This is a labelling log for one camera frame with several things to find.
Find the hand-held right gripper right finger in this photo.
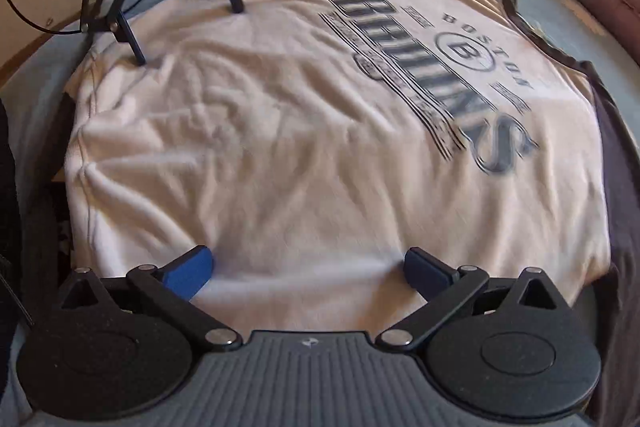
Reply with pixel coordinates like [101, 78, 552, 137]
[376, 248, 572, 354]

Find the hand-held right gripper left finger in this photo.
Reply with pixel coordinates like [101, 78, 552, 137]
[61, 247, 241, 354]

